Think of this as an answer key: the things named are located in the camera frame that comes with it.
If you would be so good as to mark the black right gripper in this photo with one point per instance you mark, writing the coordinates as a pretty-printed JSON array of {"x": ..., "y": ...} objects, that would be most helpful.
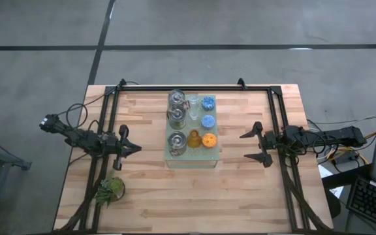
[{"x": 273, "y": 140}]

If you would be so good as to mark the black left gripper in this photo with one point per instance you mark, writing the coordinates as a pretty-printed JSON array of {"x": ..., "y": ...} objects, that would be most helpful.
[{"x": 116, "y": 145}]

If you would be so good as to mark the orange patterned candle tin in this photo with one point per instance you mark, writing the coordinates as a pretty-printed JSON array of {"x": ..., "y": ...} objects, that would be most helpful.
[{"x": 209, "y": 140}]

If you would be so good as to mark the amber glass candle holder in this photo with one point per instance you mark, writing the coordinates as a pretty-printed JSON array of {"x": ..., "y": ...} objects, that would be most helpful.
[{"x": 194, "y": 139}]

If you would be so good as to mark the clear ribbed glass candle holder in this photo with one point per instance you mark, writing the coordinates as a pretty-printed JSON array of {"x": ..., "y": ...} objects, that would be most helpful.
[
  {"x": 193, "y": 100},
  {"x": 193, "y": 113}
]

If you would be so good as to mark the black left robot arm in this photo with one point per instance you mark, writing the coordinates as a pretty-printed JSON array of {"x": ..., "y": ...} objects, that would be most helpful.
[{"x": 77, "y": 137}]

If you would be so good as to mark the potted succulent plant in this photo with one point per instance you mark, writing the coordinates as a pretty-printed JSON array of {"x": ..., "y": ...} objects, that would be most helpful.
[{"x": 113, "y": 187}]

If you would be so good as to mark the green perforated metal shelf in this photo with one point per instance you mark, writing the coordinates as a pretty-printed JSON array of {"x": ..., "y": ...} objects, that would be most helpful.
[{"x": 191, "y": 156}]

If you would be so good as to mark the black power brick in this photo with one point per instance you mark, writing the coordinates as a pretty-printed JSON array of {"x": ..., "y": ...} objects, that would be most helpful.
[{"x": 346, "y": 159}]

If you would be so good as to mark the black keyboard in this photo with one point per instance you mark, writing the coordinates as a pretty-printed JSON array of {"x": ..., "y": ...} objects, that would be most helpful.
[{"x": 370, "y": 202}]

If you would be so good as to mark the black table frame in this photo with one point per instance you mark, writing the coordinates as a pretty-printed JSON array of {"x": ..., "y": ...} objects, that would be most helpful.
[{"x": 191, "y": 88}]

